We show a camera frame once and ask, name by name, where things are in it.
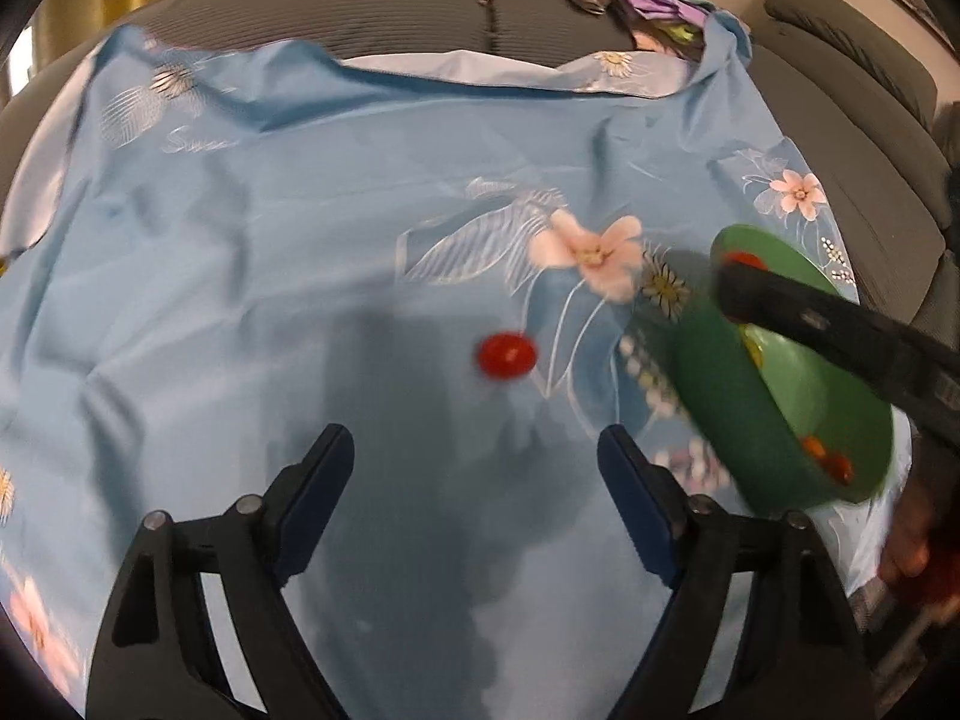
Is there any right hand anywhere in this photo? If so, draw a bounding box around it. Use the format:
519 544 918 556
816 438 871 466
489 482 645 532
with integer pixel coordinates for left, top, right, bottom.
878 478 958 608

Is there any orange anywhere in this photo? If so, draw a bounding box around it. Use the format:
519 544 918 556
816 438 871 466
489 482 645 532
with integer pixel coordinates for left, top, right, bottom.
799 434 828 461

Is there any small red tomato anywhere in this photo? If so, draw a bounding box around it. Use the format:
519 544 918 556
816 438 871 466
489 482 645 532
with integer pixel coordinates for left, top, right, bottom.
820 452 856 486

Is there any red cherry tomato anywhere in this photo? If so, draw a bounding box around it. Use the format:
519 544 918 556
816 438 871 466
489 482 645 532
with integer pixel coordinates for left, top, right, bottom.
722 250 768 271
475 332 539 380

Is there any grey sofa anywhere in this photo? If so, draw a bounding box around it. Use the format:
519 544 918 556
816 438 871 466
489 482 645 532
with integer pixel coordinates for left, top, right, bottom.
0 0 960 332

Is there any yellow-green fruit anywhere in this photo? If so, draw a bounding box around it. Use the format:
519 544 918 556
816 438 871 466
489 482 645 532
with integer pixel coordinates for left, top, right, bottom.
737 325 763 369

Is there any light blue floral cloth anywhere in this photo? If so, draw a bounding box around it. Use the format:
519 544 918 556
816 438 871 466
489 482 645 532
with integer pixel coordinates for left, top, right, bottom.
0 10 913 720

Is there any green plastic bowl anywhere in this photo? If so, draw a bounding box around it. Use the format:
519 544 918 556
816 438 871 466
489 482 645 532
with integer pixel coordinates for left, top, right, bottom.
662 223 897 515

